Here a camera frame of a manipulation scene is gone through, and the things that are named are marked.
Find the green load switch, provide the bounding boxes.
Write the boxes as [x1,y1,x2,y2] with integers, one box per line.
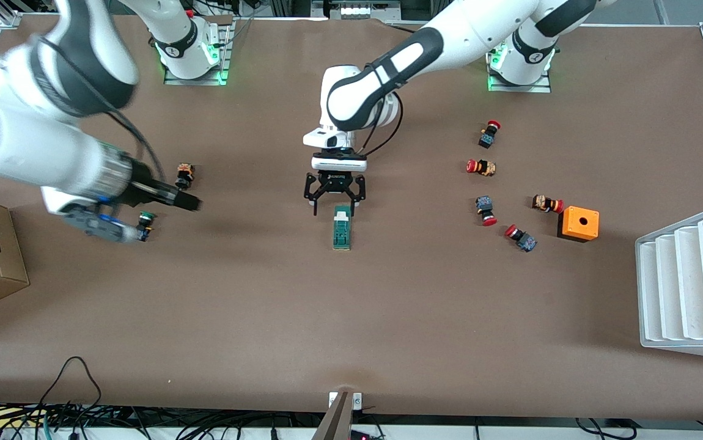
[333,205,353,251]

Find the green pushbutton blue block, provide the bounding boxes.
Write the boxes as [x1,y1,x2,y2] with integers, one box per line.
[136,211,156,242]

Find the red pushbutton blue block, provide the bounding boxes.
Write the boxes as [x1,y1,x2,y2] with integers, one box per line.
[475,196,498,227]
[479,120,502,149]
[504,224,538,253]

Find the grey device with lights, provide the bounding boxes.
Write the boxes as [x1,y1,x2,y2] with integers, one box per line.
[310,0,402,20]

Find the brown support beam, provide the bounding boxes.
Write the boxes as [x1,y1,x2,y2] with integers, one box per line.
[312,391,355,440]

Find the white stepped tray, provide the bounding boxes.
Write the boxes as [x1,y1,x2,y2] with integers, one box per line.
[635,203,703,362]

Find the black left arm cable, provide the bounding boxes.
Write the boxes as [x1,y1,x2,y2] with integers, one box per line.
[355,92,403,156]

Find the black looped cable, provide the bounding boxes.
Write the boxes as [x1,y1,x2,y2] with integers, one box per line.
[37,356,103,422]

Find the orange button enclosure box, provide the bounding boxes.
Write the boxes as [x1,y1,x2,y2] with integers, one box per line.
[557,206,600,243]

